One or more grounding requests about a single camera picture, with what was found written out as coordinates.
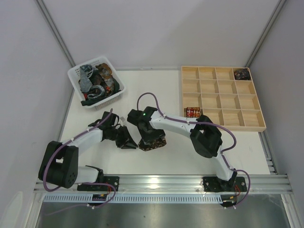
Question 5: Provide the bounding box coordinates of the brown floral tie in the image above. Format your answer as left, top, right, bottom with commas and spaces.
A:
138, 137, 167, 152

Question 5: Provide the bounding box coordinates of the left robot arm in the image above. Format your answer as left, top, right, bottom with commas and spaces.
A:
38, 111, 138, 192

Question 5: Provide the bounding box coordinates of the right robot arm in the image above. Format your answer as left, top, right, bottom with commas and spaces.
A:
127, 106, 237, 190

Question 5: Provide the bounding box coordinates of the dark green tie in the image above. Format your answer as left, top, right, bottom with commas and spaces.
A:
81, 81, 121, 106

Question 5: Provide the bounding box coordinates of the rolled red patterned tie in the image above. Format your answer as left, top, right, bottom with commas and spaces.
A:
186, 107, 201, 118

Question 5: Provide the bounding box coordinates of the brown orange patterned tie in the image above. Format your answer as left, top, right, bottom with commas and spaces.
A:
95, 63, 114, 90

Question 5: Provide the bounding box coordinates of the grey patterned tie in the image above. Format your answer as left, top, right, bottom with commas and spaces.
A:
79, 65, 105, 100

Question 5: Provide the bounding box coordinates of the white plastic basket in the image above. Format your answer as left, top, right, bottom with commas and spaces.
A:
67, 56, 126, 110

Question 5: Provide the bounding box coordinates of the wooden compartment tray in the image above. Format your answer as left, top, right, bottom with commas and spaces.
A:
181, 66, 266, 132

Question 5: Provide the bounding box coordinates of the rolled dark floral tie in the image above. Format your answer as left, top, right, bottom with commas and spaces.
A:
234, 68, 251, 81

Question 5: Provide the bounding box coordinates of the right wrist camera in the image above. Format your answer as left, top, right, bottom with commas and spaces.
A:
127, 109, 149, 126

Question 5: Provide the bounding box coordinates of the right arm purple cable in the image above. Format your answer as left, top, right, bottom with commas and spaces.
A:
137, 92, 252, 207

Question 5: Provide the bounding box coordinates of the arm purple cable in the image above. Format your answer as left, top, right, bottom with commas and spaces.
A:
43, 108, 117, 216
137, 92, 252, 207

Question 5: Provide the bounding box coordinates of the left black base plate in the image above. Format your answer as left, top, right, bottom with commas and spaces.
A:
77, 176, 120, 191

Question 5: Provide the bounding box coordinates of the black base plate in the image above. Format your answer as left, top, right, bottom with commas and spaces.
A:
77, 176, 120, 191
202, 176, 247, 192

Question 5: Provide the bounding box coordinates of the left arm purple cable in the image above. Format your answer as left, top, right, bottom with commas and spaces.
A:
43, 108, 117, 216

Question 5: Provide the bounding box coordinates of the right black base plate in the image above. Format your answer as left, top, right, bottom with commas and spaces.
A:
202, 176, 247, 192

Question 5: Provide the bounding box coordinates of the white slotted cable duct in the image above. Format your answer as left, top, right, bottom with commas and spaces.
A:
43, 193, 227, 204

